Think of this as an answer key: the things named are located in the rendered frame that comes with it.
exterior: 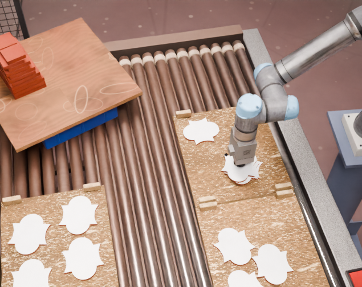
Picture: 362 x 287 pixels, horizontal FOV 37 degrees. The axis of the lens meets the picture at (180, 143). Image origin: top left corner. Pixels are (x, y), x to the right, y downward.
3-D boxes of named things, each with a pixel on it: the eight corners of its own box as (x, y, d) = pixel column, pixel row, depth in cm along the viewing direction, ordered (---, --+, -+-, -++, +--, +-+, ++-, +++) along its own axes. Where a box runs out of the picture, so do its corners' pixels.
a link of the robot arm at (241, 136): (238, 135, 167) (230, 115, 172) (236, 144, 171) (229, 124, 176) (261, 131, 168) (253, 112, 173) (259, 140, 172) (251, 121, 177)
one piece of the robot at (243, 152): (223, 120, 173) (219, 150, 186) (231, 141, 168) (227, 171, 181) (252, 115, 175) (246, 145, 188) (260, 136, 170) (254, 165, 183)
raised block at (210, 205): (215, 204, 181) (216, 200, 179) (216, 209, 180) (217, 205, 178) (198, 207, 181) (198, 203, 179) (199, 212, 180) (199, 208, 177)
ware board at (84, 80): (81, 20, 225) (81, 17, 224) (142, 94, 200) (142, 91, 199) (-34, 65, 208) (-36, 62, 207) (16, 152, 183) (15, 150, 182)
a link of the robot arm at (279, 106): (291, 81, 169) (257, 86, 168) (302, 106, 162) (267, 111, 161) (287, 99, 175) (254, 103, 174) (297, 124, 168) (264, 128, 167)
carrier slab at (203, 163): (259, 105, 211) (259, 102, 210) (293, 192, 187) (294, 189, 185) (172, 118, 206) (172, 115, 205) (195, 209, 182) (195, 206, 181)
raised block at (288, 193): (291, 192, 185) (292, 188, 183) (292, 197, 184) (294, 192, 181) (274, 195, 184) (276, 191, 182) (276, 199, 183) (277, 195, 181)
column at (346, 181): (346, 204, 291) (400, 95, 222) (367, 269, 268) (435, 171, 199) (277, 209, 288) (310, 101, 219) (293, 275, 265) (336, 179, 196)
